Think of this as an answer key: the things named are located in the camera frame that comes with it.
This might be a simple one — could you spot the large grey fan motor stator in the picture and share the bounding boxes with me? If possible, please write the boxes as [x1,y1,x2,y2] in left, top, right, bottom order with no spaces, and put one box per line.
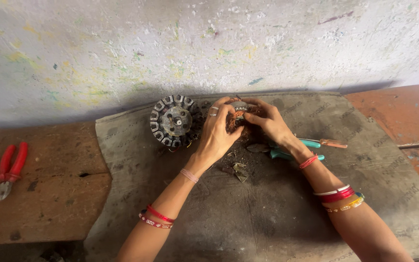
[149,95,204,148]

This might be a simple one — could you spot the yellow studded bangle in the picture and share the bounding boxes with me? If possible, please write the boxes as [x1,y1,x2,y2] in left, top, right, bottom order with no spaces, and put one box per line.
[325,193,365,213]

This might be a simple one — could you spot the person's left hand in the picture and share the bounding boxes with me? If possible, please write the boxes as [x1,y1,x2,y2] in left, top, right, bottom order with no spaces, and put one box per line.
[187,96,245,172]

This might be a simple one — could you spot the red handled pliers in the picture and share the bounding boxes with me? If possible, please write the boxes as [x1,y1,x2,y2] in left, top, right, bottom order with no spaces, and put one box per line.
[0,142,29,201]

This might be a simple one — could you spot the orange handled screwdriver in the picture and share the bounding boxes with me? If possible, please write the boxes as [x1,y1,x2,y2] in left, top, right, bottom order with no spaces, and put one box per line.
[297,138,348,149]

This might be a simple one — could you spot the white bangle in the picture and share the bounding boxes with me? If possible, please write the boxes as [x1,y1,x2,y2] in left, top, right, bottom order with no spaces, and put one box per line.
[313,184,351,197]

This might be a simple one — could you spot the small copper wound motor stator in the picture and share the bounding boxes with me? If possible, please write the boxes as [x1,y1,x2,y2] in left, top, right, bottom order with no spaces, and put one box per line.
[226,97,263,132]

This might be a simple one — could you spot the grey worn mat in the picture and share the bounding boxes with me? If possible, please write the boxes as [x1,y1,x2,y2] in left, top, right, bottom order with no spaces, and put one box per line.
[84,91,419,262]

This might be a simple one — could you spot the person's right hand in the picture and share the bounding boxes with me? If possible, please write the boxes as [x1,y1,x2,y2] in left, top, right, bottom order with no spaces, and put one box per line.
[241,97,305,155]

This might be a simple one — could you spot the plain red bangle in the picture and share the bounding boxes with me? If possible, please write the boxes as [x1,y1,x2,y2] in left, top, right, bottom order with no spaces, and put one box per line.
[146,205,176,223]

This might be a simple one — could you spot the metal scrap pieces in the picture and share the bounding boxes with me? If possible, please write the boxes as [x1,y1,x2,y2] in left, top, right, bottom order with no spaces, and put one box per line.
[221,162,249,183]

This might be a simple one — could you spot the red thread wristband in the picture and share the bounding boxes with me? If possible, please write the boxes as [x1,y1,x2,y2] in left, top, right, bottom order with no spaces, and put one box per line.
[298,154,319,170]

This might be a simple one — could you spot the pink thread wristband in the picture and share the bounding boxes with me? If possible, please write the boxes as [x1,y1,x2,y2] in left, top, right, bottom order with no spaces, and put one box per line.
[180,168,199,184]

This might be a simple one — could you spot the red studded bangle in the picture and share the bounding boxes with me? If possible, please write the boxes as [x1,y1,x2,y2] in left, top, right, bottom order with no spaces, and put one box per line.
[138,211,174,230]

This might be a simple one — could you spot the teal handled pliers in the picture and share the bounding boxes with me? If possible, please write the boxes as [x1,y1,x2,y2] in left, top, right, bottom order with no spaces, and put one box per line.
[247,140,325,161]

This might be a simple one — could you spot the stack of red bangles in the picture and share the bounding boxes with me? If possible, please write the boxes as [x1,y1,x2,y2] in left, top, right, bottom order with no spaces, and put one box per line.
[319,186,356,204]

